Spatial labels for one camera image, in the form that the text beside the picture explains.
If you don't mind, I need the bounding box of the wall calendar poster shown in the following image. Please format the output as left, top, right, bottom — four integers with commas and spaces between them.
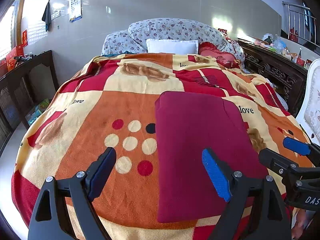
68, 0, 82, 23

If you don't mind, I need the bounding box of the person right hand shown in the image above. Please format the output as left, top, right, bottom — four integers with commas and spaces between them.
291, 209, 309, 239

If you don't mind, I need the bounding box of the window with wooden frame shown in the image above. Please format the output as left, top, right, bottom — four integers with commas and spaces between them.
0, 0, 25, 60

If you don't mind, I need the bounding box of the dark cloth hanging on wall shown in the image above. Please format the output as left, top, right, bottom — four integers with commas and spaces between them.
42, 1, 52, 31

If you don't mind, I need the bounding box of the maroon fleece garment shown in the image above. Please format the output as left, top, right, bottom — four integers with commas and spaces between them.
155, 92, 268, 223

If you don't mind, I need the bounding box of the floral quilt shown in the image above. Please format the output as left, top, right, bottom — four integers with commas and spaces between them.
101, 18, 245, 63

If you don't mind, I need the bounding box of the metal stair railing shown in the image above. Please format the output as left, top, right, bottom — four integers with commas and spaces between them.
282, 1, 319, 48

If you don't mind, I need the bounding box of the dark wooden side table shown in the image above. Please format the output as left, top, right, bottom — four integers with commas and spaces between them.
1, 50, 59, 152

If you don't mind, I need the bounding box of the teal garment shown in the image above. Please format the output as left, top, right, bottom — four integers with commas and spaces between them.
102, 51, 134, 57

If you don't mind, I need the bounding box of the red box on table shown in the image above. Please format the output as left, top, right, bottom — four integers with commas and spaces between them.
6, 45, 24, 72

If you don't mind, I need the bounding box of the white ornate chair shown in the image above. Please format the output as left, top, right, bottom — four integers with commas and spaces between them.
296, 59, 319, 145

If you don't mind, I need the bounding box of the white pillow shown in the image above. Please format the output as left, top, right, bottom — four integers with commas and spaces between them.
146, 38, 199, 55

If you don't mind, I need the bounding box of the dark carved wooden headboard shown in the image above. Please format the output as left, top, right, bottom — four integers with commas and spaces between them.
238, 39, 308, 117

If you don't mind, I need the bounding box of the orange red patterned blanket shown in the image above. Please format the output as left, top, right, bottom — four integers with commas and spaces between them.
11, 52, 315, 240

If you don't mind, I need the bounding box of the red heart cushion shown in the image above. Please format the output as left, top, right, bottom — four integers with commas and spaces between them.
199, 42, 241, 69

